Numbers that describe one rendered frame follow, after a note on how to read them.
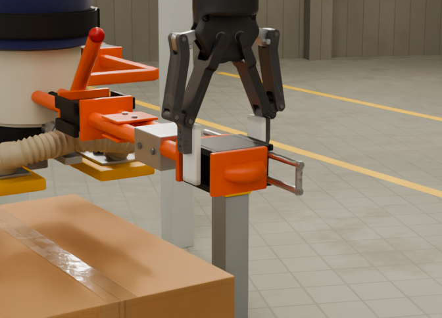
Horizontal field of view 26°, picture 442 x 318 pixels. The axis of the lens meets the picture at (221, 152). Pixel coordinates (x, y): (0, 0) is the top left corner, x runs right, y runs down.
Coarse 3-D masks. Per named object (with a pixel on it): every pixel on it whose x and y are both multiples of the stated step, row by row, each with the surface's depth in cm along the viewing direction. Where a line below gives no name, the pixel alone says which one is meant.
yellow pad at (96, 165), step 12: (84, 156) 160; (96, 156) 158; (132, 156) 159; (84, 168) 157; (96, 168) 153; (108, 168) 153; (120, 168) 154; (132, 168) 155; (144, 168) 156; (108, 180) 153
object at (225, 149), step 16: (176, 144) 112; (208, 144) 110; (224, 144) 110; (240, 144) 110; (256, 144) 110; (176, 160) 112; (208, 160) 108; (224, 160) 106; (240, 160) 107; (176, 176) 113; (208, 176) 109; (208, 192) 108; (224, 192) 107; (240, 192) 108
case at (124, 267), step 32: (0, 224) 175; (32, 224) 175; (64, 224) 175; (96, 224) 175; (128, 224) 175; (0, 256) 157; (32, 256) 157; (64, 256) 157; (96, 256) 157; (128, 256) 157; (160, 256) 157; (192, 256) 157; (0, 288) 142; (32, 288) 142; (64, 288) 142; (96, 288) 142; (128, 288) 142; (160, 288) 142; (192, 288) 144; (224, 288) 147
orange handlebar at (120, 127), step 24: (96, 72) 171; (120, 72) 173; (144, 72) 175; (48, 96) 148; (96, 120) 133; (120, 120) 128; (144, 120) 129; (168, 144) 117; (240, 168) 106; (264, 168) 108
